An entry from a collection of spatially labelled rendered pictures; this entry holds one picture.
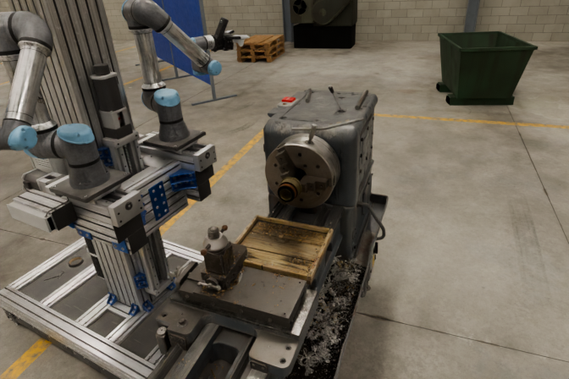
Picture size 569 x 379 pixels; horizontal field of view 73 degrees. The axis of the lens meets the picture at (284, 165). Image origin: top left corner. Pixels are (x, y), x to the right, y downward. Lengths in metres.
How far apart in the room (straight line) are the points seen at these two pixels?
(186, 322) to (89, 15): 1.28
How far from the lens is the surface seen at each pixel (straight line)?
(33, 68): 1.51
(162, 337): 1.37
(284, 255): 1.55
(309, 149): 1.58
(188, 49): 1.96
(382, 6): 11.42
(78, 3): 1.85
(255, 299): 1.27
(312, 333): 1.70
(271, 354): 1.23
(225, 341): 1.36
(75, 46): 1.83
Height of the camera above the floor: 1.88
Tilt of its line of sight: 27 degrees down
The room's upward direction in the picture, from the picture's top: 3 degrees counter-clockwise
